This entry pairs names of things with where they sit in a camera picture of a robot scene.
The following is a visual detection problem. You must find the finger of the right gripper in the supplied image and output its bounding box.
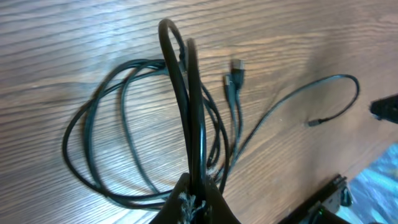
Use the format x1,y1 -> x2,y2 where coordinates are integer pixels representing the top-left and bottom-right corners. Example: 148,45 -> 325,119
369,94 -> 397,124

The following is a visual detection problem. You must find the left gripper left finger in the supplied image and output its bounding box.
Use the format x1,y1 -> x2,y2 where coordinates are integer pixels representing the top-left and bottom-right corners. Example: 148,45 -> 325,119
150,173 -> 190,224

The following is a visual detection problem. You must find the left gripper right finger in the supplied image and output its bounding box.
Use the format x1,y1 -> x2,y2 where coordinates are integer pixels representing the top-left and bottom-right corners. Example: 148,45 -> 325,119
203,177 -> 241,224

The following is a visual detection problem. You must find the black USB cable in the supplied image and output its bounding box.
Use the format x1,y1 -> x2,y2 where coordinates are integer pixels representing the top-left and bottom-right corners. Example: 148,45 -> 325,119
62,17 -> 231,211
205,58 -> 361,184

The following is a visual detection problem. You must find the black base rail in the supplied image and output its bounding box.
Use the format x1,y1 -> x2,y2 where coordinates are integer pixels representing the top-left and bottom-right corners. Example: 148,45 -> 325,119
279,174 -> 353,224

